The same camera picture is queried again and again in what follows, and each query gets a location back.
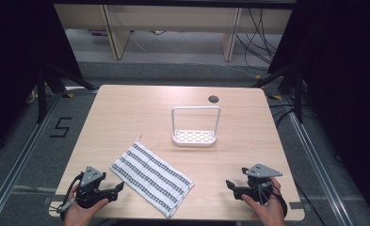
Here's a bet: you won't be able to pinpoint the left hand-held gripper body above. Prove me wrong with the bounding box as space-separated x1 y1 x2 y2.
74 166 110 209

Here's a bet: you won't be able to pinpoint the white rack with handle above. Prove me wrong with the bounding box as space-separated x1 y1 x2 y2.
170 105 222 148

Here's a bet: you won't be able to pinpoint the grey metal floor rail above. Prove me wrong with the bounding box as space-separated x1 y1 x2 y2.
281 93 356 226
0 90 65 226

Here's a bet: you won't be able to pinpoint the person's right hand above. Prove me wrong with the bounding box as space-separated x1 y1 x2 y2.
241 177 286 226

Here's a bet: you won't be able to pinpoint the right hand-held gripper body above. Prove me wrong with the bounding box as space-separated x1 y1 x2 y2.
233 163 283 205

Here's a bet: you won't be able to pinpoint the black floor cable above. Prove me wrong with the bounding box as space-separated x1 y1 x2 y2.
294 181 329 226

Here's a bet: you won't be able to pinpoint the white striped cloth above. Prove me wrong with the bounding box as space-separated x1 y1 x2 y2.
109 135 195 218

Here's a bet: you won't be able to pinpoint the black floor cables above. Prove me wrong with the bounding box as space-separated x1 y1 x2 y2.
268 102 316 127

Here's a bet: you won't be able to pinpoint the black metal stand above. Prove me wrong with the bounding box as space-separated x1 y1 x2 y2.
251 65 305 124
36 62 98 124

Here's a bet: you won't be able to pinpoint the dark curtain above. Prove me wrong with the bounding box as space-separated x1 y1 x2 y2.
266 0 370 219
0 0 84 159

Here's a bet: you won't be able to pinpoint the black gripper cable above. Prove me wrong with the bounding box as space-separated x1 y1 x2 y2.
56 172 84 220
269 184 289 218

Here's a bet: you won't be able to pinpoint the person's left hand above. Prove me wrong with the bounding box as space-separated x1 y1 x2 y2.
63 185 110 226

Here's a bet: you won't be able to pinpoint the light wooden desk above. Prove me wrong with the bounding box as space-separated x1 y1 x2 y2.
54 3 294 62

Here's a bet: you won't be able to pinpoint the bundle of black cables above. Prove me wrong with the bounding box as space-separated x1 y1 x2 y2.
235 8 284 69

